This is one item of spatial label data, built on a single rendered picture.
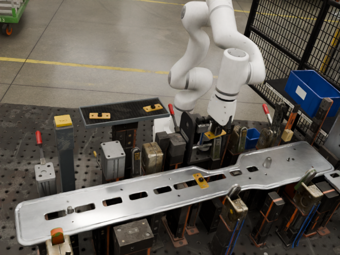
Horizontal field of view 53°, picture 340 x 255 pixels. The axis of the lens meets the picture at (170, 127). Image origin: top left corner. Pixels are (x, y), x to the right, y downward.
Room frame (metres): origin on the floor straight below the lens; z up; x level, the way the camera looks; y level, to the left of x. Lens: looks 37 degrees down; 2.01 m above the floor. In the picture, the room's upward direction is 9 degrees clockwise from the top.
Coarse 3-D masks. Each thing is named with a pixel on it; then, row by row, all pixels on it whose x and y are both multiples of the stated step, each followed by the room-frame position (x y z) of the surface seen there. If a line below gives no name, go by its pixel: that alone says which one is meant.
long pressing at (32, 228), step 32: (256, 160) 1.21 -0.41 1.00; (320, 160) 1.28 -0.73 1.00; (64, 192) 0.85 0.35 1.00; (96, 192) 0.87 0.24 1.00; (128, 192) 0.90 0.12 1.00; (192, 192) 0.95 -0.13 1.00; (224, 192) 0.98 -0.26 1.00; (32, 224) 0.69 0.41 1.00; (64, 224) 0.71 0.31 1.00; (96, 224) 0.73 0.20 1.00
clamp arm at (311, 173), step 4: (312, 168) 1.07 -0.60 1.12; (308, 172) 1.06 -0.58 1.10; (312, 172) 1.05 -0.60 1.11; (316, 172) 1.06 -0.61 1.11; (304, 176) 1.07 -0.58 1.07; (308, 176) 1.05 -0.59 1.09; (312, 176) 1.06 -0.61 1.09; (300, 180) 1.08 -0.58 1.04; (304, 180) 1.06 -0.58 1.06; (308, 180) 1.06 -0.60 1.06; (296, 184) 1.08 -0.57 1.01; (296, 188) 1.07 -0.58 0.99
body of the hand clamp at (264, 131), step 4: (268, 128) 1.41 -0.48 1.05; (264, 132) 1.38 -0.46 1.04; (260, 136) 1.39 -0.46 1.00; (264, 136) 1.37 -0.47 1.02; (268, 136) 1.35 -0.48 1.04; (276, 136) 1.37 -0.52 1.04; (260, 140) 1.39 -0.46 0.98; (264, 140) 1.36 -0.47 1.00; (268, 140) 1.35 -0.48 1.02; (272, 140) 1.36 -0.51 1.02; (260, 144) 1.38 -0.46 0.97; (264, 144) 1.36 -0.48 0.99; (268, 144) 1.35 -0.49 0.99; (272, 144) 1.36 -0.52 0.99; (260, 148) 1.37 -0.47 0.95; (264, 148) 1.35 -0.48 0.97; (248, 168) 1.40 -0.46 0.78; (252, 168) 1.37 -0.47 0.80; (256, 168) 1.36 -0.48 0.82
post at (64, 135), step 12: (60, 132) 1.04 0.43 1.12; (72, 132) 1.07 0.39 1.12; (60, 144) 1.04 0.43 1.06; (72, 144) 1.07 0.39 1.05; (60, 156) 1.05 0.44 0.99; (72, 156) 1.07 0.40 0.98; (60, 168) 1.05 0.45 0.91; (72, 168) 1.07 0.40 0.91; (72, 180) 1.07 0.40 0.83; (60, 192) 1.09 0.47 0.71
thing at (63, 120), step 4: (56, 116) 1.10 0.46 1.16; (60, 116) 1.10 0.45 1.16; (64, 116) 1.10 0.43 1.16; (68, 116) 1.11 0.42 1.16; (56, 120) 1.07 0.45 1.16; (60, 120) 1.07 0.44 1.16; (64, 120) 1.08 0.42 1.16; (68, 120) 1.08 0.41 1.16; (56, 124) 1.05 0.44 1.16; (60, 124) 1.05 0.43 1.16; (64, 124) 1.06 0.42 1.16; (68, 124) 1.06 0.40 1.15
